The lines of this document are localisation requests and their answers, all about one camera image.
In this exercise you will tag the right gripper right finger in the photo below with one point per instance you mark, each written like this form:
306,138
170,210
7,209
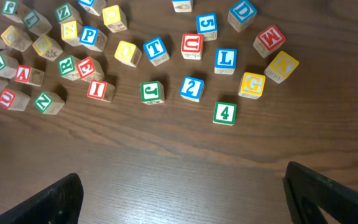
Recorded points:
308,193

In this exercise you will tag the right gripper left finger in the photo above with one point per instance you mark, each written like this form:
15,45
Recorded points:
59,203

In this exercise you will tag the red I block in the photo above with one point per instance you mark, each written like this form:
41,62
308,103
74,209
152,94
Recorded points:
101,90

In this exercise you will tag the red A block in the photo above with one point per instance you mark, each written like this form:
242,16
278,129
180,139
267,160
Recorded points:
29,75

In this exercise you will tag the blue 2 block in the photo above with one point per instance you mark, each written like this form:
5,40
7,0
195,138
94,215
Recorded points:
192,89

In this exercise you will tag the green N block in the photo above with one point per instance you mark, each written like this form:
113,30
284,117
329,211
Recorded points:
48,103

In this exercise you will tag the red U block left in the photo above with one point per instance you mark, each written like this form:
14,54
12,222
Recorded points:
13,100

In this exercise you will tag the red u block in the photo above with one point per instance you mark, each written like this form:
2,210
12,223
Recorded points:
192,46
13,100

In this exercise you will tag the green 4 block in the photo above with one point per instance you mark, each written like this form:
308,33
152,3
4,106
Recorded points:
224,113

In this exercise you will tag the yellow G block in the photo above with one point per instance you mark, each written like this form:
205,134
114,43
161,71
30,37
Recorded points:
252,85

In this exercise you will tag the yellow K block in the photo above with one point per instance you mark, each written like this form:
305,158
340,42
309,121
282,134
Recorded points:
281,67

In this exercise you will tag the green R block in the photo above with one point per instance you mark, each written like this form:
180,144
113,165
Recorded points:
67,68

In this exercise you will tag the red E block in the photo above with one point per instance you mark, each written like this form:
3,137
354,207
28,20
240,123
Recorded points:
89,69

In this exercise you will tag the green J block centre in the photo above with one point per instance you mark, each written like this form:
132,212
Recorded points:
152,93

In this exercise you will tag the green j block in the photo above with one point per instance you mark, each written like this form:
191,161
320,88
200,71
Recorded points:
152,93
14,10

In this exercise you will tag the green V block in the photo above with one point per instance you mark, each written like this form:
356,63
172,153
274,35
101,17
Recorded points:
8,66

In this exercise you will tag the blue L block right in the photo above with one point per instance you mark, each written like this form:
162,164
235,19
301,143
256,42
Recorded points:
225,61

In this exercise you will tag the blue l block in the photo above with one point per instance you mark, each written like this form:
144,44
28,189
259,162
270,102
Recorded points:
93,6
225,61

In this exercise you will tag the yellow block middle left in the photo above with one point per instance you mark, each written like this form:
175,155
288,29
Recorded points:
47,47

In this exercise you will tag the red M block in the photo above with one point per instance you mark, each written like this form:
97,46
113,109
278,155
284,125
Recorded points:
268,41

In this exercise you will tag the yellow O block centre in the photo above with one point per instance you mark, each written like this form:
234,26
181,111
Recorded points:
128,53

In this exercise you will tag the yellow o block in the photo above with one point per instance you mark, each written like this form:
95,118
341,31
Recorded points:
128,53
114,19

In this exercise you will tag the blue P block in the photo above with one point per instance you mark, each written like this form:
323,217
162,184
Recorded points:
93,39

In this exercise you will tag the yellow block upper left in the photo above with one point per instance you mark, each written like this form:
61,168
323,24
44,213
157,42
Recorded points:
16,39

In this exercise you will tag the yellow S block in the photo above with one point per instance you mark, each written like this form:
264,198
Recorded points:
70,33

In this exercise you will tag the blue T block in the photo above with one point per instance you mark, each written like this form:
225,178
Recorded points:
156,51

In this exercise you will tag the green 7 block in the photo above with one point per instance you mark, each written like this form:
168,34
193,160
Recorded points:
36,23

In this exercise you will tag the red U block right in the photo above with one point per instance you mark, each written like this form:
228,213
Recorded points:
192,46

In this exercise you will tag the blue D block right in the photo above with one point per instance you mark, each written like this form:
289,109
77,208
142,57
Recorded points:
241,15

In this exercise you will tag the green Z block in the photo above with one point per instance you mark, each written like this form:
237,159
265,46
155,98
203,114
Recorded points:
67,13

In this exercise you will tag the yellow O block top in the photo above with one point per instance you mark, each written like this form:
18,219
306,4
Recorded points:
114,19

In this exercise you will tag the blue 5 block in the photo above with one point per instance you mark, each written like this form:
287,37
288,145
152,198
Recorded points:
207,26

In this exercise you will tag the blue L block top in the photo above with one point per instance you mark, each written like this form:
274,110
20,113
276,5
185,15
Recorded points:
93,6

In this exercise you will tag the green J block top left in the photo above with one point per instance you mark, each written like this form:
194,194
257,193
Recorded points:
14,10

